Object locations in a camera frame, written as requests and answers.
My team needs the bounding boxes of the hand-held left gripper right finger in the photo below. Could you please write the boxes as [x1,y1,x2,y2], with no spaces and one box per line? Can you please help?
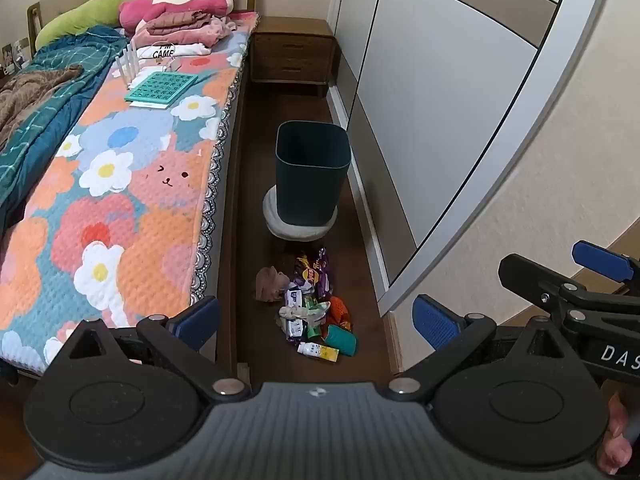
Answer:
[387,294,596,403]

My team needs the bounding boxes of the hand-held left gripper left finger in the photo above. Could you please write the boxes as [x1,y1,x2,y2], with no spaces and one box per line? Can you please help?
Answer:
[45,296,251,402]

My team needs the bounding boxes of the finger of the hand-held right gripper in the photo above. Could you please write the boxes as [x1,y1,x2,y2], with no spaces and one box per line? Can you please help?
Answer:
[498,254,640,341]
[571,240,640,283]

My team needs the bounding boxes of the red plastic bag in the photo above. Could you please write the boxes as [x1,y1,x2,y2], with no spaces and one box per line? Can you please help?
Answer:
[326,296,352,324]

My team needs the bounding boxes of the white wrapper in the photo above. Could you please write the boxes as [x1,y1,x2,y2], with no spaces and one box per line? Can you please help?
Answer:
[277,305,327,327]

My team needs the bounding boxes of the black and purple chip bag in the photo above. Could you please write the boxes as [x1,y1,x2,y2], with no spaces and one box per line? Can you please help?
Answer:
[292,253,322,292]

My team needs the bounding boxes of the dark green trash bin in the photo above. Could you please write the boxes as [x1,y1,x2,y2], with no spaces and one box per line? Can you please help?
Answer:
[274,121,352,226]

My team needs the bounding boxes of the person's right hand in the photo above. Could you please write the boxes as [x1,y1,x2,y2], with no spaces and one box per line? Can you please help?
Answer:
[596,392,635,476]

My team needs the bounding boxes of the teal pouch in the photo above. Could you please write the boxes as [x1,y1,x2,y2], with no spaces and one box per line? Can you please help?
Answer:
[322,326,359,357]

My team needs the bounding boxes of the white round stool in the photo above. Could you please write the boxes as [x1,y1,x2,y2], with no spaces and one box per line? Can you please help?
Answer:
[262,185,340,257]

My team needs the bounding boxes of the floral printed blanket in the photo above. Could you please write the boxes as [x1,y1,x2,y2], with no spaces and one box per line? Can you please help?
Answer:
[0,12,262,376]

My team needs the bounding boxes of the white and grey wardrobe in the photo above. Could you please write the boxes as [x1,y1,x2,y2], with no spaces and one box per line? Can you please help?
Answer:
[327,0,617,318]

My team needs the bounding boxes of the teal grid board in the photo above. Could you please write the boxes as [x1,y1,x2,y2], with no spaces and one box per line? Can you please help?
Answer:
[125,71,199,110]

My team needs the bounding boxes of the white router with antennas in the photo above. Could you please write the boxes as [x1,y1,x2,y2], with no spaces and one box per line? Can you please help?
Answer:
[115,42,147,87]

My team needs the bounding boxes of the teal checked quilt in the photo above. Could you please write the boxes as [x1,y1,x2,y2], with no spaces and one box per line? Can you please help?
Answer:
[0,25,132,228]

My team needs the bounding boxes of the white printed garment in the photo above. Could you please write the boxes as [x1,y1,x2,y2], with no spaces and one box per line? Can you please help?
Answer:
[132,41,212,59]

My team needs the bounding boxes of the wooden nightstand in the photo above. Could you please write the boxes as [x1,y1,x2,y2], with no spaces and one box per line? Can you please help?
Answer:
[248,16,342,98]

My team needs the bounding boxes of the brown fleece blanket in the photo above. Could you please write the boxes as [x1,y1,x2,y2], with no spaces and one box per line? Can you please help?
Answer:
[0,65,84,147]

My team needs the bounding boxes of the pink folded garment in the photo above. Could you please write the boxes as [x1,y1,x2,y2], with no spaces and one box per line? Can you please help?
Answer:
[132,17,235,47]

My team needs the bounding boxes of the mauve folded garment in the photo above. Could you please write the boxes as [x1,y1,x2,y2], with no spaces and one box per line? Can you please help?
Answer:
[149,10,213,30]

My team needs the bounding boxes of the pink folded blankets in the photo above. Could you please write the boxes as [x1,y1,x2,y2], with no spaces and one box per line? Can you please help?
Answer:
[119,0,235,29]

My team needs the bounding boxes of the green pillow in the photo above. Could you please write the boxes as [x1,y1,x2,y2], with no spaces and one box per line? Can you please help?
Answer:
[35,0,133,51]

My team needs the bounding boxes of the photo frame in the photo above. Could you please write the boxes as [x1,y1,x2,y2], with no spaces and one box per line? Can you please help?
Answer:
[0,37,32,73]

